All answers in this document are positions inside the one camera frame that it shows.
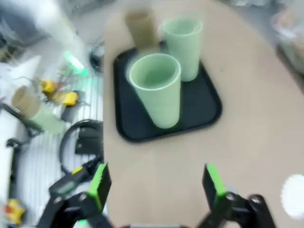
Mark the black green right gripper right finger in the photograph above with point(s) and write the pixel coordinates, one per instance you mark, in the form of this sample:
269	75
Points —
213	187

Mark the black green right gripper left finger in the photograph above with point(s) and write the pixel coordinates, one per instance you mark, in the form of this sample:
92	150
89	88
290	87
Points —
104	183

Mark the white scalloped paper coaster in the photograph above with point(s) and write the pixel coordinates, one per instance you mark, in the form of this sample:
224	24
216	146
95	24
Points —
294	197

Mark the light green plastic cup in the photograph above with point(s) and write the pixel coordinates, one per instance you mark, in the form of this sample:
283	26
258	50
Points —
187	52
48	121
161	104

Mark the brown plastic cup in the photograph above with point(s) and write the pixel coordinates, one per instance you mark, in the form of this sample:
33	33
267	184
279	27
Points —
142	31
23	101

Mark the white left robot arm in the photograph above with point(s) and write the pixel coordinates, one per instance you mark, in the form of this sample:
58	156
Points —
64	28

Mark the black handheld device yellow label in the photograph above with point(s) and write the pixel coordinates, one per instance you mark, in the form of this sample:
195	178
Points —
69	185

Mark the black box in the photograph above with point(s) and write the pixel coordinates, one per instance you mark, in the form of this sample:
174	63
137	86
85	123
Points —
89	142

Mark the black plastic serving tray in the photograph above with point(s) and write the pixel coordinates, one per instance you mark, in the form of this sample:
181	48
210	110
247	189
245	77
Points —
199	107

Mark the yellow plastic part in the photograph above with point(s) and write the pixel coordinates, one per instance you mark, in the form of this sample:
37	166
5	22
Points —
67	98
47	85

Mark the yellow red small object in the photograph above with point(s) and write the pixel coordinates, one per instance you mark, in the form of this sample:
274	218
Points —
14	211

